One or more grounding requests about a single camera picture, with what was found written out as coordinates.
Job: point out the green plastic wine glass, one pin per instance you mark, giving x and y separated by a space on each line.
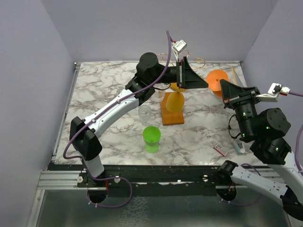
151 137

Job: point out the clear glass tumbler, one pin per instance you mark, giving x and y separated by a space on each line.
145 113

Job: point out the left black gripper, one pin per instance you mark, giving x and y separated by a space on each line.
186 77

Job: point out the red white small box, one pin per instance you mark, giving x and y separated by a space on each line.
220 148

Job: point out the black marker pen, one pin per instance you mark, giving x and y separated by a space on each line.
227 117

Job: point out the blue white small object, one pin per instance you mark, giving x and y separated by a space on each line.
239 147

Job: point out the clear wine glass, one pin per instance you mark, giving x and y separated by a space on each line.
158 96

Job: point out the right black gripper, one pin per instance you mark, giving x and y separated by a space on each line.
230 92

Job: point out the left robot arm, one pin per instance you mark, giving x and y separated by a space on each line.
85 133

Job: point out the yellow plastic wine glass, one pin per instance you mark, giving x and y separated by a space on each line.
176 100

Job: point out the black mounting rail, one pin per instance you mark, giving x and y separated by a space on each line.
149 181

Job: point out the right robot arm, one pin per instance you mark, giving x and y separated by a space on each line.
266 131

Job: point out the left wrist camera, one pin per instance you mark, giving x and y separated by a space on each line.
178 47

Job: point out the orange plastic wine glass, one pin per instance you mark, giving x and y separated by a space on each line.
213 80

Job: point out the gold wire wine glass rack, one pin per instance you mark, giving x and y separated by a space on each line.
169 118

